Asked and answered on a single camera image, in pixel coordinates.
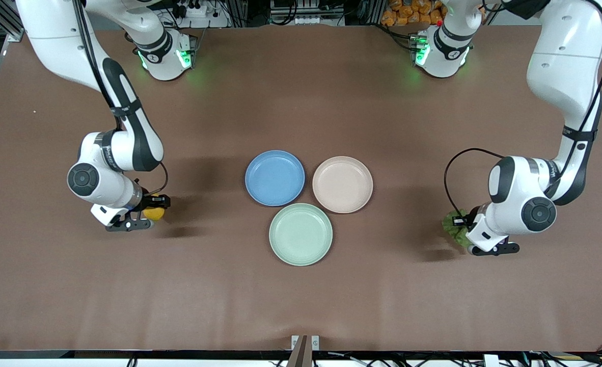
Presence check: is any blue plate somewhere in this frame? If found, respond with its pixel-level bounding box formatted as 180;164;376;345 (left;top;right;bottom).
244;150;307;207

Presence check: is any bag of oranges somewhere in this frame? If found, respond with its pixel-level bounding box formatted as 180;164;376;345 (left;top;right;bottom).
380;0;447;27

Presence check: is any white power strip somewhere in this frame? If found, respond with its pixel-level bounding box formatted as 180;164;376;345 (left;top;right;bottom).
171;0;231;29

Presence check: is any black base cable bundle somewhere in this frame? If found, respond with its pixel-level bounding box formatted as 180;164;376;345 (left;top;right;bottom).
370;22;418;53

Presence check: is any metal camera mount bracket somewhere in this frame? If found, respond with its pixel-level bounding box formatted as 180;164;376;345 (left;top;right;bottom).
287;334;320;367

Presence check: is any green lettuce leaf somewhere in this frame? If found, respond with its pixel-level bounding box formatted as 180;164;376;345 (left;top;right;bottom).
442;208;473;249

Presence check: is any beige pink plate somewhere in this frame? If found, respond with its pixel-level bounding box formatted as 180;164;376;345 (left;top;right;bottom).
312;155;374;214

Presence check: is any light green plate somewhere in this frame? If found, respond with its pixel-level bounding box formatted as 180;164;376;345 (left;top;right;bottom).
268;203;334;267

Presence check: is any aluminium frame profile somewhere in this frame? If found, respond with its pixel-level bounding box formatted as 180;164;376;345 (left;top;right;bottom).
0;0;26;42

